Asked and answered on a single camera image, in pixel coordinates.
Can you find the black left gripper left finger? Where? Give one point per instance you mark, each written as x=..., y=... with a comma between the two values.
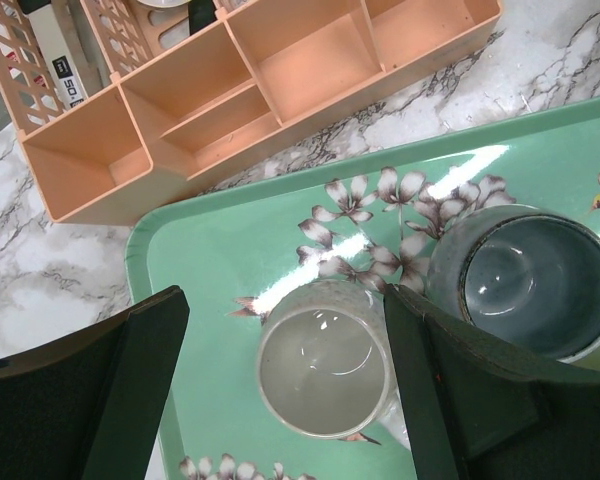
x=88, y=405

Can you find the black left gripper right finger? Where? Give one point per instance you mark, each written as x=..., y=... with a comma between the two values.
x=477, y=407

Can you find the beige grey mug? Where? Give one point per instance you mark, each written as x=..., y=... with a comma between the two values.
x=324, y=365

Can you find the dark grey blue mug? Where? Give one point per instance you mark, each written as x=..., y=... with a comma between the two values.
x=525, y=275

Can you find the green floral tray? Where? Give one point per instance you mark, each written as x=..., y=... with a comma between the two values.
x=373, y=220

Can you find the orange plastic desk organizer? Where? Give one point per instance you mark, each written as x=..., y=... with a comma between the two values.
x=174, y=122

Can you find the black white stapler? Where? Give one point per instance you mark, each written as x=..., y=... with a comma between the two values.
x=69, y=48

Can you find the blue correction tape package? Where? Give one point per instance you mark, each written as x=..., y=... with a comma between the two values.
x=163, y=4

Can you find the yellow highlighter pen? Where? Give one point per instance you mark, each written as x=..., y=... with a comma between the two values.
x=201, y=13

